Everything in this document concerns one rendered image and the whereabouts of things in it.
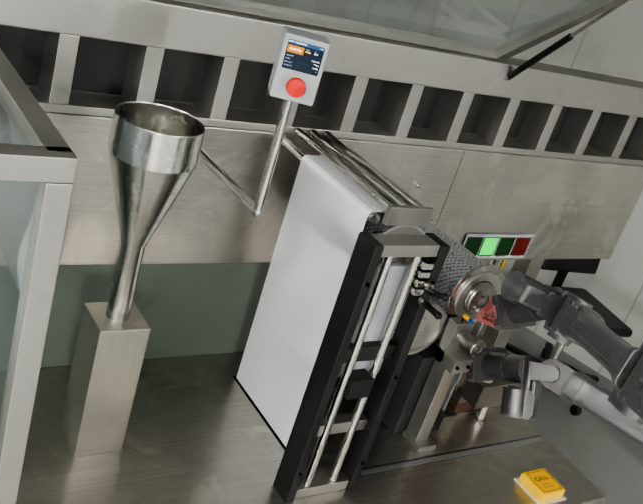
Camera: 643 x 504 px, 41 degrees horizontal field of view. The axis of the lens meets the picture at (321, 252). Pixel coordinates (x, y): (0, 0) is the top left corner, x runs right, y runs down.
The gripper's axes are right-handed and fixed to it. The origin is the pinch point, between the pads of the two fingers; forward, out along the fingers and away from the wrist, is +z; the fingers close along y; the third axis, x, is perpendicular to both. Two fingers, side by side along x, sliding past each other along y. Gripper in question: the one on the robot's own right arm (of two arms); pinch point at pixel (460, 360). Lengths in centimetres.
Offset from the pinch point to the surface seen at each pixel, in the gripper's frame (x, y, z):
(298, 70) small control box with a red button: 51, -62, -30
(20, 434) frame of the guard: 2, -103, -30
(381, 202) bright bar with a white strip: 33, -38, -20
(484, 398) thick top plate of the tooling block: -8.7, 5.7, -1.6
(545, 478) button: -24.6, 10.9, -14.3
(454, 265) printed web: 21.2, -10.4, -9.3
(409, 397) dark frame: -6.9, -13.6, 1.4
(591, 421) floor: -55, 198, 118
